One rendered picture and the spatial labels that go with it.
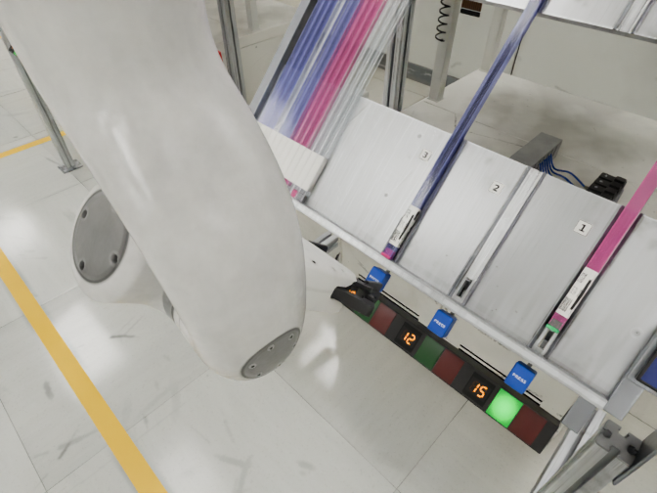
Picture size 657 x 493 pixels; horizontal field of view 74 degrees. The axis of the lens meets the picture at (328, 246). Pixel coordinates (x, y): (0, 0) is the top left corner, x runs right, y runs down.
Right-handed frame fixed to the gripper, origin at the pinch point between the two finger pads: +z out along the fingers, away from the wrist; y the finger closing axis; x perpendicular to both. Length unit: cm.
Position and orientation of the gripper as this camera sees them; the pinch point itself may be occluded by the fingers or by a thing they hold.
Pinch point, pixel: (343, 273)
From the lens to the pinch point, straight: 54.6
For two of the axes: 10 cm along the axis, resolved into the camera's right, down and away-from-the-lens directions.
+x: 4.8, -8.6, -1.6
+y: 7.1, 4.9, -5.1
